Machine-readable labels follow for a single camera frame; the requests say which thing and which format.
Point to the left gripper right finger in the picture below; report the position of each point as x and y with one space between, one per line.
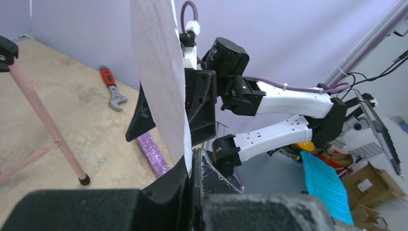
217 205

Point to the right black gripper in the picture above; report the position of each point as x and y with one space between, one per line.
201 97

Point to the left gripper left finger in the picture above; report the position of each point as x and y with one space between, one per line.
161 206

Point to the pink music stand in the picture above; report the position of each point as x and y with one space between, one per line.
9 55

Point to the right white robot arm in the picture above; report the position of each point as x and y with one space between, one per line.
314 114

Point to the purple glitter microphone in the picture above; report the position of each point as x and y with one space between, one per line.
153 154

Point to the cyan paper sheet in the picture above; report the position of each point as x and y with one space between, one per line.
323 182

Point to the brown cardboard box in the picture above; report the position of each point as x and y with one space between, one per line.
371 187

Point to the red handled tool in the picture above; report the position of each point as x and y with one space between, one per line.
116 98

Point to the aluminium frame profile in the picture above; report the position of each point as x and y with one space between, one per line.
386 27

